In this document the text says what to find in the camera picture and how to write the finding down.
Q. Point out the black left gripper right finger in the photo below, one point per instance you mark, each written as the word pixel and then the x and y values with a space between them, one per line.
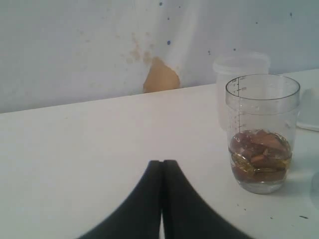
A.
pixel 185 214

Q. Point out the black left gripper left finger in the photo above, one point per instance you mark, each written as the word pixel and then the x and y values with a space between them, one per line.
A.
pixel 139 216

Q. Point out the brown almonds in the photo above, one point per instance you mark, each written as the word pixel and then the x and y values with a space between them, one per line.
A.
pixel 259 156

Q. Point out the clear plastic shaker cup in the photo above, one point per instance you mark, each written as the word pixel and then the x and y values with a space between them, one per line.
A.
pixel 263 101

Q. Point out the translucent plastic container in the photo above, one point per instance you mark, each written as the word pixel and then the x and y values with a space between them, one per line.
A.
pixel 233 65

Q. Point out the white rectangular tray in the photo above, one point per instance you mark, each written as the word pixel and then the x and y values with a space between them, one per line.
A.
pixel 308 117

